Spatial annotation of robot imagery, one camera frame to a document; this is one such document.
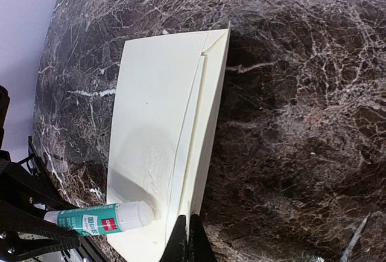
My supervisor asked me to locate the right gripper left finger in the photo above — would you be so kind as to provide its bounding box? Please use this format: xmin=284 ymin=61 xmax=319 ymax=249
xmin=159 ymin=215 xmax=189 ymax=262

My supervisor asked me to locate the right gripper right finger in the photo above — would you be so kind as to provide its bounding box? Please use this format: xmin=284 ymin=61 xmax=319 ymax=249
xmin=188 ymin=214 xmax=217 ymax=262

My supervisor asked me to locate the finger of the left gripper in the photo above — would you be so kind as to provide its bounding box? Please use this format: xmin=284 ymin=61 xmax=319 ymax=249
xmin=1 ymin=158 xmax=76 ymax=214
xmin=1 ymin=200 xmax=81 ymax=259

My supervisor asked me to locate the green white glue stick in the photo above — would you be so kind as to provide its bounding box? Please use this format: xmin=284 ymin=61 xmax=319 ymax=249
xmin=43 ymin=201 xmax=154 ymax=237

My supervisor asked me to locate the cream paper envelope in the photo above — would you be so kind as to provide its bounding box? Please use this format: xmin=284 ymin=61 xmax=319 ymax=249
xmin=106 ymin=28 xmax=230 ymax=261

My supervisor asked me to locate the black front table rail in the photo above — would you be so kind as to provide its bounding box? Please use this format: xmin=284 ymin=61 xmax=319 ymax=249
xmin=27 ymin=136 xmax=109 ymax=261

